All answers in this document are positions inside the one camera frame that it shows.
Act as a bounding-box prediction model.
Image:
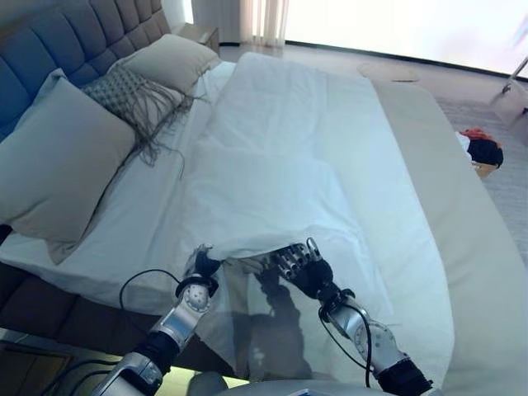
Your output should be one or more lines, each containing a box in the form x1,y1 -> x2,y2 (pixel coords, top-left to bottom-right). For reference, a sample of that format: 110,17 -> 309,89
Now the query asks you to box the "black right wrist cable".
316,304 -> 379,389

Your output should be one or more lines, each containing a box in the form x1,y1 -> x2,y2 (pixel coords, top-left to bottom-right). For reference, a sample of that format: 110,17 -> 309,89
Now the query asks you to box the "dark wooden nightstand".
0,327 -> 80,396

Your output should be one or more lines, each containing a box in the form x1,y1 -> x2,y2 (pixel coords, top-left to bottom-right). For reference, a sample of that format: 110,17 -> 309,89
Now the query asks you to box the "white duvet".
174,51 -> 457,381

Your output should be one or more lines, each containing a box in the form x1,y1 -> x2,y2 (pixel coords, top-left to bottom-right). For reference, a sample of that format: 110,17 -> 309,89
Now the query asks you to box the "red garment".
459,128 -> 497,144

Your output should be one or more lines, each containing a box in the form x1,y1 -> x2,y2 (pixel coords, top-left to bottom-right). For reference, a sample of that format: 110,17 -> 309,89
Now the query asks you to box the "black garment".
469,139 -> 505,169

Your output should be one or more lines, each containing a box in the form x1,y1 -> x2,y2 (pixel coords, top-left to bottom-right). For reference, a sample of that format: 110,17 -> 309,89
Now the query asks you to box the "sheer pale curtain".
250,0 -> 289,50

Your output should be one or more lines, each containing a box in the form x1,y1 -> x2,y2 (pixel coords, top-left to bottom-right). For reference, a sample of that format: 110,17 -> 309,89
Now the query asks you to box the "patterned fringed cushion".
79,64 -> 208,179

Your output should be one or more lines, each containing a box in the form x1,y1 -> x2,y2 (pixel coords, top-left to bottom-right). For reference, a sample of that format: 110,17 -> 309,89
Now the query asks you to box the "beige fuzzy bed runner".
372,79 -> 528,396

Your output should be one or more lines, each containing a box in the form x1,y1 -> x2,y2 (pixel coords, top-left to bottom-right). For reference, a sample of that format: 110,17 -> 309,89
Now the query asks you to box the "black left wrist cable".
119,268 -> 187,317

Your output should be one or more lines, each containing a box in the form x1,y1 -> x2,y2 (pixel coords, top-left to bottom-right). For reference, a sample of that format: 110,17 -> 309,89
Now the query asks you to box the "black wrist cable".
119,268 -> 187,317
316,304 -> 379,389

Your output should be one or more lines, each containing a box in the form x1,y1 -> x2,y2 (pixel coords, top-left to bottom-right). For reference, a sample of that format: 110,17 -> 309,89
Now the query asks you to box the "brown upholstered bed frame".
0,222 -> 241,373

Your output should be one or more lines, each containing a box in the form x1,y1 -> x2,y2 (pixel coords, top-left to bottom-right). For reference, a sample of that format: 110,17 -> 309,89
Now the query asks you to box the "grey floor rug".
431,92 -> 528,290

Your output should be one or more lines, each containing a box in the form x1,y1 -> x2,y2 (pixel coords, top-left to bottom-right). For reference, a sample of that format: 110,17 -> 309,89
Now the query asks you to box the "tufted upholstered headboard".
0,0 -> 172,144

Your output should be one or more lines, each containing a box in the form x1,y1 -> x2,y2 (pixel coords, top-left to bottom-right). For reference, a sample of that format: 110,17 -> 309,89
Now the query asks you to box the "wicker laundry basket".
473,162 -> 501,182

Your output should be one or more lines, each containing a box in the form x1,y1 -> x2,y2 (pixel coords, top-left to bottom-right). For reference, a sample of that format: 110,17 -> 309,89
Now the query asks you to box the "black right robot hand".
270,236 -> 335,299

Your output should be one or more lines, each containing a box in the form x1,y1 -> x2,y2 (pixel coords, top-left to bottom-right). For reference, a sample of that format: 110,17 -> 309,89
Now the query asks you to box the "white garment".
455,132 -> 474,157

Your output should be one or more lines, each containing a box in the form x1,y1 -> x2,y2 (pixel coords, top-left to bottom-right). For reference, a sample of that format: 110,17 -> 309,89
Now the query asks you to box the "light wooden nightstand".
170,21 -> 220,54

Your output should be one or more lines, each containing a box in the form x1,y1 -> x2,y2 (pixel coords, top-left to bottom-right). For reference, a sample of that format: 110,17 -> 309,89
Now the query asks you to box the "small beige pillow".
122,33 -> 222,92

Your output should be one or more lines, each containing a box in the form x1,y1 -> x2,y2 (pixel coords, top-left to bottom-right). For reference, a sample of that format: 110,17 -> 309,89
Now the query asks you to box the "large beige pillow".
0,68 -> 138,266

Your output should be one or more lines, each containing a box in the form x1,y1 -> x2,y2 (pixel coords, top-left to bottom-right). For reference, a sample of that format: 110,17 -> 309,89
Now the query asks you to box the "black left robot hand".
183,243 -> 223,285

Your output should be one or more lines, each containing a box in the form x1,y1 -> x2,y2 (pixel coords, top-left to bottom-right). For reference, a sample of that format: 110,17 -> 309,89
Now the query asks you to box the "white fitted bed sheet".
0,61 -> 237,328

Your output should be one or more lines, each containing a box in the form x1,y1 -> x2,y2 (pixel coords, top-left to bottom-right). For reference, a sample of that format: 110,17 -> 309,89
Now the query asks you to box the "round beige floor mat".
357,61 -> 422,84

